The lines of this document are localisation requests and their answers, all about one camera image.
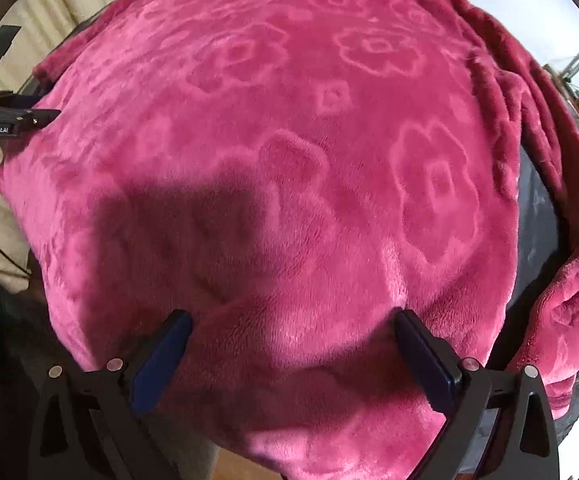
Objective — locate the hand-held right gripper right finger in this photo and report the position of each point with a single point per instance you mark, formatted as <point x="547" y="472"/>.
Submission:
<point x="424" y="365"/>

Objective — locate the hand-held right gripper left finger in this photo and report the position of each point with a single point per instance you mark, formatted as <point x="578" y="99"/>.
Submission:
<point x="162" y="360"/>

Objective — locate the black bed sheet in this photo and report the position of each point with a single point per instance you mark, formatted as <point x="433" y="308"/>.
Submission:
<point x="539" y="220"/>

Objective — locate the pink fleece garment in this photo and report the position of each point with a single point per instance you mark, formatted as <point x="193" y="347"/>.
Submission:
<point x="294" y="160"/>

